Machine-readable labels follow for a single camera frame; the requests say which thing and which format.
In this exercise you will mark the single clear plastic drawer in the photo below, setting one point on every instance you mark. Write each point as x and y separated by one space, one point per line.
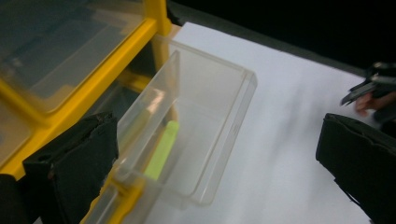
211 102

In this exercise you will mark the set of clear cabinet drawers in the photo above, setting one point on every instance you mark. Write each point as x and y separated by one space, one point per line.
62 46

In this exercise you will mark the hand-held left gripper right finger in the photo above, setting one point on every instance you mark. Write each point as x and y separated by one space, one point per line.
364 161

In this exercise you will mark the light green chalk stick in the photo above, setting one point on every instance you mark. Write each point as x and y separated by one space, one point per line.
162 149

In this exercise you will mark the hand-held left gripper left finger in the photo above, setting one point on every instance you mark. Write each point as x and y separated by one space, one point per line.
71 161

